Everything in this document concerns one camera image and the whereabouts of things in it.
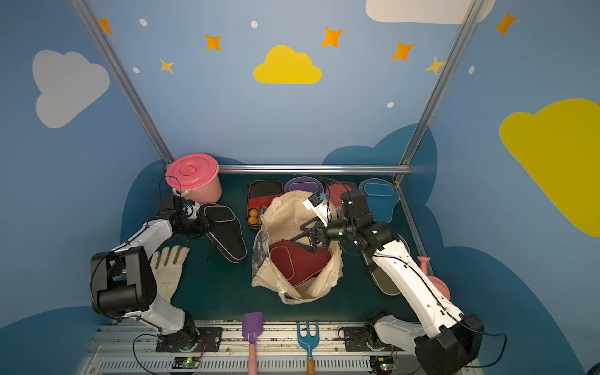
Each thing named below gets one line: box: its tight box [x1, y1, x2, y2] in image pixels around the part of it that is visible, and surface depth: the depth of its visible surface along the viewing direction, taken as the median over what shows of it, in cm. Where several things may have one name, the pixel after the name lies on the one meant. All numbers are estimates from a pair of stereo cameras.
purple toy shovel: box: [242, 311, 264, 375], surface depth 77 cm
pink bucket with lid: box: [165, 153, 223, 204], surface depth 100 cm
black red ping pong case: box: [246, 179, 284, 229], surface depth 112 cm
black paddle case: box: [200, 203, 248, 264], surface depth 96 cm
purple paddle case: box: [284, 175, 325, 195], surface depth 118 cm
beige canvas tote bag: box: [251, 190, 344, 305], surface depth 75 cm
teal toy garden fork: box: [296, 321, 320, 375], surface depth 75 cm
